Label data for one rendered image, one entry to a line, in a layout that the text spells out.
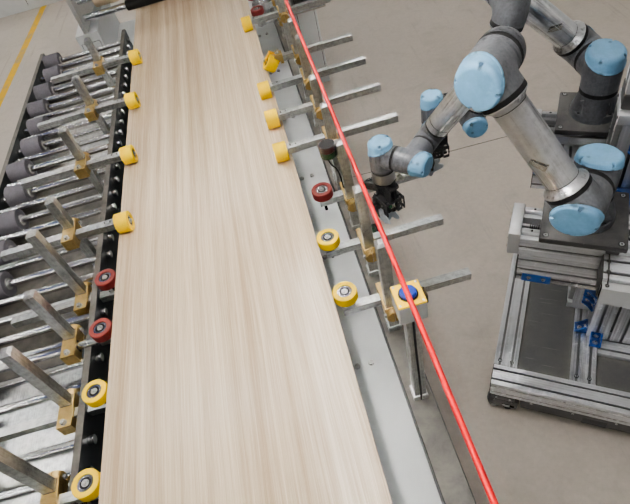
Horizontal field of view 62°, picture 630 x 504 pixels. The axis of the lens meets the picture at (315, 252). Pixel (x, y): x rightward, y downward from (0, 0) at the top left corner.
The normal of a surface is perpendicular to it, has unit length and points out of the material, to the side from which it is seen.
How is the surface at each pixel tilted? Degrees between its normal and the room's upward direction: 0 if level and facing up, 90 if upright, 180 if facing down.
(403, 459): 0
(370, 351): 0
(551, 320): 0
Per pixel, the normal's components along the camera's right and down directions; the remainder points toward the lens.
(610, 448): -0.20, -0.64
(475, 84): -0.61, 0.61
